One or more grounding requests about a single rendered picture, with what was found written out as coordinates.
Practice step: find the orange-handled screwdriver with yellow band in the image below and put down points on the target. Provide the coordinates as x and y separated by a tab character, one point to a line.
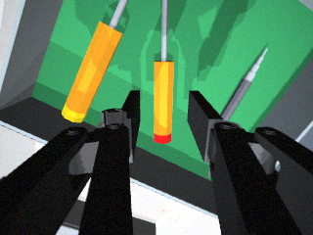
94	67

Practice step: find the dark grey drawer chest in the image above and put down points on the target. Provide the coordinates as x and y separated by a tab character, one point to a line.
213	44

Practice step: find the orange-handled screwdriver with red end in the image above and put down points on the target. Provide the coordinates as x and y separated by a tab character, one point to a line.
164	72

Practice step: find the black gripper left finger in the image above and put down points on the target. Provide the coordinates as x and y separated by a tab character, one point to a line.
37	196

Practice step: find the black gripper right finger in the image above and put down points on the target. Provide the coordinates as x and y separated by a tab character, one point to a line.
247	202

